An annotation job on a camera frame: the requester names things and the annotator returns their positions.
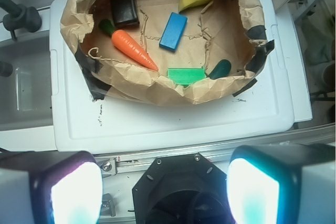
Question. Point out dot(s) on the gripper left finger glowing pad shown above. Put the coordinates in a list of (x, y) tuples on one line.
[(50, 187)]

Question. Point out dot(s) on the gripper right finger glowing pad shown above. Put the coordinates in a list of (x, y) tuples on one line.
[(292, 183)]

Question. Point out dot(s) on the green rectangular block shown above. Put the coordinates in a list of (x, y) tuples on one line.
[(186, 76)]

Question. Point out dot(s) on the black square block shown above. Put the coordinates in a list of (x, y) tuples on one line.
[(124, 13)]

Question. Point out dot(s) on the blue rectangular block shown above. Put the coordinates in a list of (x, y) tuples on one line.
[(173, 32)]

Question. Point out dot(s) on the white plastic lid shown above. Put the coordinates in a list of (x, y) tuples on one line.
[(278, 99)]

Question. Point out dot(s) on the clear plastic bin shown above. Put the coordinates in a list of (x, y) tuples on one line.
[(26, 82)]

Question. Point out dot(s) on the dark green toy vegetable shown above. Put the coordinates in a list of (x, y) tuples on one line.
[(222, 69)]

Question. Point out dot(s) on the orange toy carrot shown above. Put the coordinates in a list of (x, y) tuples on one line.
[(127, 45)]

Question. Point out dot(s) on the black clamp knob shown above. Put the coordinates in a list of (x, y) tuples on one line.
[(19, 16)]

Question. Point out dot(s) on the brown paper bag tray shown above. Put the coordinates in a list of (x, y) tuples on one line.
[(167, 52)]

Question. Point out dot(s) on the black octagonal mount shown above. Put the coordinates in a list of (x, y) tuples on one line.
[(182, 189)]

